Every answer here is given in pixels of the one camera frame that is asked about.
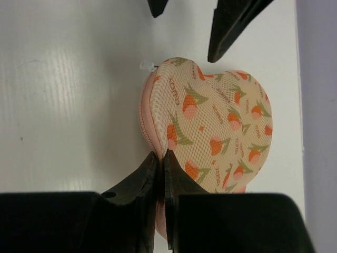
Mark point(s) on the floral mesh laundry bag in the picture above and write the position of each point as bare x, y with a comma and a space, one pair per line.
219, 126

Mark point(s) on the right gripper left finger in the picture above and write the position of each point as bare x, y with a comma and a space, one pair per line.
134, 207

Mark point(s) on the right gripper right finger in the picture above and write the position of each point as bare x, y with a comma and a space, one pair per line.
177, 182

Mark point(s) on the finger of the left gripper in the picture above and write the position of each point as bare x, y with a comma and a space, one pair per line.
157, 7
230, 19

